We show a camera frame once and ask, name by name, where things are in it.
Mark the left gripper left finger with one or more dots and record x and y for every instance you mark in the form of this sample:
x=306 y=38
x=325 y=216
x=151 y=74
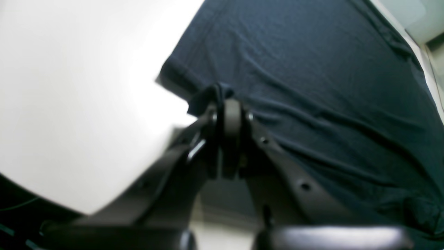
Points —
x=154 y=212

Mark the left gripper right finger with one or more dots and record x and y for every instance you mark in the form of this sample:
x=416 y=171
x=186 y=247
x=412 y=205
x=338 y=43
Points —
x=296 y=212

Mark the dark long-sleeve T-shirt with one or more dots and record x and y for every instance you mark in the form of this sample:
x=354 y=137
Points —
x=339 y=89

